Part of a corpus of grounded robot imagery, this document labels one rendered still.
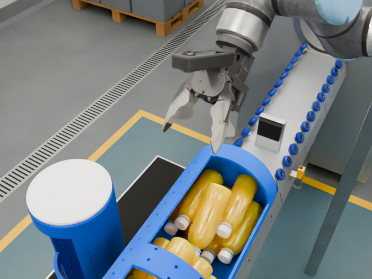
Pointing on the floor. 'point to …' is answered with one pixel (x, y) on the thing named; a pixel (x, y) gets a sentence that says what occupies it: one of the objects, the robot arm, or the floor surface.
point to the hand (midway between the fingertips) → (186, 139)
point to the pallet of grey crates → (148, 11)
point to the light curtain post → (342, 192)
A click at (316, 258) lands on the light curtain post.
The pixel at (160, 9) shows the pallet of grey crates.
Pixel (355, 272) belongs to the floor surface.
